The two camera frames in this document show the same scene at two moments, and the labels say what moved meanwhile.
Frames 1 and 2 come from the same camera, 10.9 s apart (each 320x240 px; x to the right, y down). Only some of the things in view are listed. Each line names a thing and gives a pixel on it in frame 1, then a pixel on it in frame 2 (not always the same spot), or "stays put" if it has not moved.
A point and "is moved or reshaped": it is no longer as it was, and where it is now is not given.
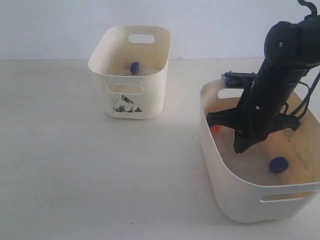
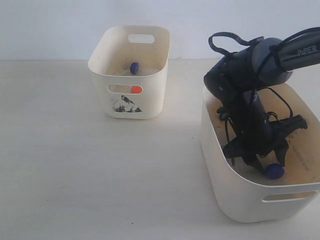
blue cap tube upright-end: (134, 68) stays put
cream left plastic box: (126, 95) stays put
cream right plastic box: (276, 179) stays put
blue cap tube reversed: (278, 164) is moved or reshaped
